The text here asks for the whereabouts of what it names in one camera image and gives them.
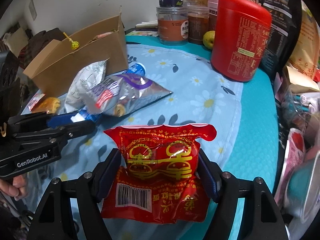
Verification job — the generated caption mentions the blue white tube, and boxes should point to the blue white tube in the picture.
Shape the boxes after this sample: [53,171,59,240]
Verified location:
[71,62,147,124]

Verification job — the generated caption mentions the waffle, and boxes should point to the waffle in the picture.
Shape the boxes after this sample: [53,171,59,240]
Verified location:
[31,97,61,114]

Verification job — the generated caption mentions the silver purple chip bag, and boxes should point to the silver purple chip bag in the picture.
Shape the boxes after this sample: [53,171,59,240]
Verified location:
[83,73,174,118]

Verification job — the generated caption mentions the yellow green lollipop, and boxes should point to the yellow green lollipop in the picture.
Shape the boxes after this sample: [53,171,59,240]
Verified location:
[63,32,80,50]

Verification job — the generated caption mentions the large red snack packet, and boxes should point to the large red snack packet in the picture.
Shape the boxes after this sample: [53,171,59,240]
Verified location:
[101,124,217,224]

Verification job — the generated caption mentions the person's left hand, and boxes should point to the person's left hand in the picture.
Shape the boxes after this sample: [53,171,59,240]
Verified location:
[0,174,28,200]

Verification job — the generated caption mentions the red white sachet packet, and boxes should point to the red white sachet packet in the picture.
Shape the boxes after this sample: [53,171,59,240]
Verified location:
[27,93,45,111]

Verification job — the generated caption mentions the white bread-print snack bag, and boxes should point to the white bread-print snack bag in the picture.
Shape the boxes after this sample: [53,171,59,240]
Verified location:
[65,59,108,113]

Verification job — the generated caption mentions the open cardboard box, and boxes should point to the open cardboard box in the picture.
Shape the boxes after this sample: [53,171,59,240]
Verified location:
[23,14,128,97]

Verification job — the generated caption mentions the blue floral tablecloth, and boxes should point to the blue floral tablecloth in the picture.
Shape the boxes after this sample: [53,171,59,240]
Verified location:
[21,35,279,240]

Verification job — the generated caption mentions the brown jacket pile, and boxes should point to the brown jacket pile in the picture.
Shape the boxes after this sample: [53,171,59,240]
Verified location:
[25,28,65,61]

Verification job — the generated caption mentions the clear jar orange label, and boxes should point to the clear jar orange label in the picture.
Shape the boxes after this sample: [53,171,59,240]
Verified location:
[156,7,189,46]

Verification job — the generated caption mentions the orange kraft snack bag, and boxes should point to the orange kraft snack bag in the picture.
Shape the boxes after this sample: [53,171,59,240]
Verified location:
[289,0,319,79]

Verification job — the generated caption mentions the yellow green pear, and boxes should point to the yellow green pear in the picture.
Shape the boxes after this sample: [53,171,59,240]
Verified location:
[203,31,215,50]

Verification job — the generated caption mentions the clear jar brown contents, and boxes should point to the clear jar brown contents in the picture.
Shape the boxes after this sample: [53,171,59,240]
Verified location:
[188,5,209,45]

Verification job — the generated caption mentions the red cylindrical canister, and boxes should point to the red cylindrical canister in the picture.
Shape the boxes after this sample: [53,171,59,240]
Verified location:
[211,0,272,82]

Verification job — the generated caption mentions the pink lidded canister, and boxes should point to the pink lidded canister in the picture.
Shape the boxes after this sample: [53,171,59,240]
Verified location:
[207,0,219,31]

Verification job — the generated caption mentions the black stand-up pouch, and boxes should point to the black stand-up pouch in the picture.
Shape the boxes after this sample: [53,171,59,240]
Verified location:
[259,0,302,81]

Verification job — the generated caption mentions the wall picture frame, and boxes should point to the wall picture frame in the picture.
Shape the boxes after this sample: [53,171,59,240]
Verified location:
[29,0,37,21]

